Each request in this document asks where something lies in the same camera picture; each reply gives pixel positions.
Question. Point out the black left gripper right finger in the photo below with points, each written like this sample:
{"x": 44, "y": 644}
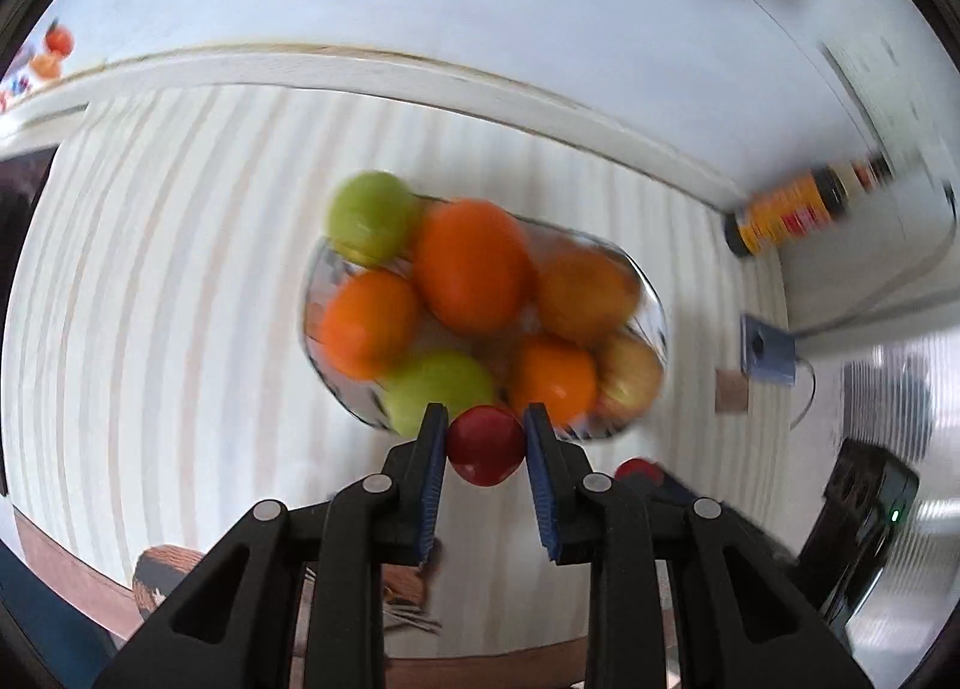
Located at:
{"x": 739, "y": 621}

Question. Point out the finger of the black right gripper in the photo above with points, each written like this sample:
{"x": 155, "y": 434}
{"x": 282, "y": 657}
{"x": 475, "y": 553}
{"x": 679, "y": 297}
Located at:
{"x": 671, "y": 491}

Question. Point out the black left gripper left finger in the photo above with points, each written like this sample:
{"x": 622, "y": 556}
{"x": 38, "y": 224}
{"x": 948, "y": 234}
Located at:
{"x": 231, "y": 622}

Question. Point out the red cherry tomato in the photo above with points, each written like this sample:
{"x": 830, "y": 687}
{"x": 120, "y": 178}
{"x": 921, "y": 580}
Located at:
{"x": 485, "y": 445}
{"x": 640, "y": 467}

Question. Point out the red-green apple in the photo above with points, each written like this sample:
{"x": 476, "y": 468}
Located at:
{"x": 583, "y": 295}
{"x": 629, "y": 377}

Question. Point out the small orange front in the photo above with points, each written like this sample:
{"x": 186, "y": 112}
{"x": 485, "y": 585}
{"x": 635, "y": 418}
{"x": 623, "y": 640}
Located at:
{"x": 555, "y": 373}

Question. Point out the green apple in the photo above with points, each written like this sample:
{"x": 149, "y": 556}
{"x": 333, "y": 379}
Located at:
{"x": 450, "y": 378}
{"x": 371, "y": 218}

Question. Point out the large orange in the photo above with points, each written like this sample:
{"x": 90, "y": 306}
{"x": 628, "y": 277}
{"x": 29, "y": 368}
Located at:
{"x": 471, "y": 263}

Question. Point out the medium orange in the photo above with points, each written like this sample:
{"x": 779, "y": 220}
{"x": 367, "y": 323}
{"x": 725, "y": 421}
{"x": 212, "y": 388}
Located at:
{"x": 370, "y": 324}

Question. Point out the brown mat label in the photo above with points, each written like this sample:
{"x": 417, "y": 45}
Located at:
{"x": 732, "y": 392}

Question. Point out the blue smartphone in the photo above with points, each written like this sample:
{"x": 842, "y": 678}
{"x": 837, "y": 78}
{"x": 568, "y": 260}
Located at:
{"x": 767, "y": 352}

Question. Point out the blue cabinet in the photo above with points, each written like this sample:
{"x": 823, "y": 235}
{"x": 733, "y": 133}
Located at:
{"x": 71, "y": 648}

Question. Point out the striped cat table mat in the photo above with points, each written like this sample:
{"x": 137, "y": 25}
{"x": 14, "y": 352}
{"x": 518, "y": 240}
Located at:
{"x": 246, "y": 295}

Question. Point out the soy sauce bottle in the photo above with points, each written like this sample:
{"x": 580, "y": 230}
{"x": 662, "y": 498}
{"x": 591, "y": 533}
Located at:
{"x": 814, "y": 200}

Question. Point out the black gas stove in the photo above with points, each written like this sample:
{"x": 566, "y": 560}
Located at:
{"x": 22, "y": 180}

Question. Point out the white wall socket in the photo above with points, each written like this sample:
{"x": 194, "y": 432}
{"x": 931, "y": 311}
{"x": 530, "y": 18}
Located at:
{"x": 875, "y": 74}

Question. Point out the colourful wall stickers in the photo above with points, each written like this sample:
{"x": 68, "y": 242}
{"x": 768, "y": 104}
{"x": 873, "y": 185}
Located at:
{"x": 35, "y": 66}

